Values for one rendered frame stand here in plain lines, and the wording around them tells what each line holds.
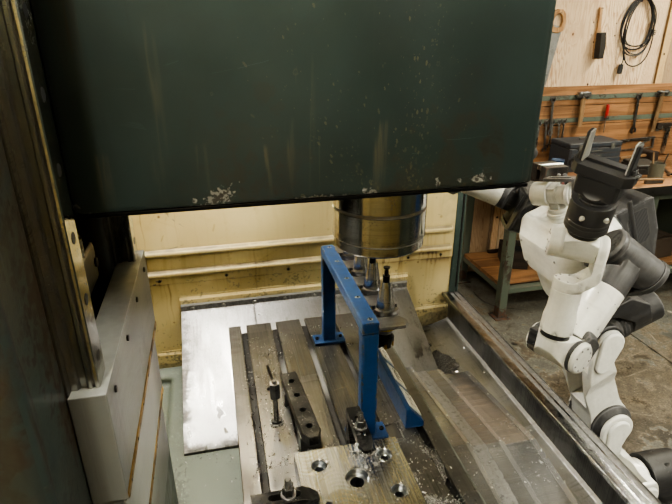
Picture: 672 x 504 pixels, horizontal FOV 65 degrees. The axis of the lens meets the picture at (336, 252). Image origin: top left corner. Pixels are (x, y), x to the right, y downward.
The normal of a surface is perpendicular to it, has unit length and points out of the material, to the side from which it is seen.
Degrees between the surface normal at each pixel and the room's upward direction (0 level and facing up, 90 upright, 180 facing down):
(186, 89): 90
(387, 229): 90
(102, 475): 90
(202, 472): 0
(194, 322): 24
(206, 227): 90
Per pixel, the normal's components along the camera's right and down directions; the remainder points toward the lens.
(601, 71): 0.24, 0.39
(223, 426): 0.09, -0.68
